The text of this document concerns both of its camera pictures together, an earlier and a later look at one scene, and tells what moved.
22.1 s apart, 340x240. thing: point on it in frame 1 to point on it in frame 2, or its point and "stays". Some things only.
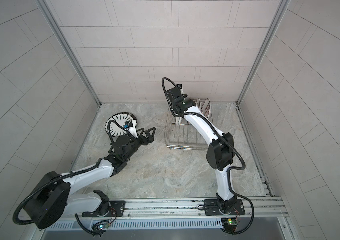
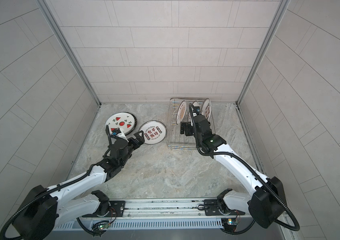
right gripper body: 174,106 to 191,130
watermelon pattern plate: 178,120 to 126,121
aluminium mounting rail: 257,209 stays
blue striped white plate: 120,118 stays
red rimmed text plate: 205,108 to 154,132
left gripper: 143,142 stays
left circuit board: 100,226 stays
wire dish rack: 181,133 stays
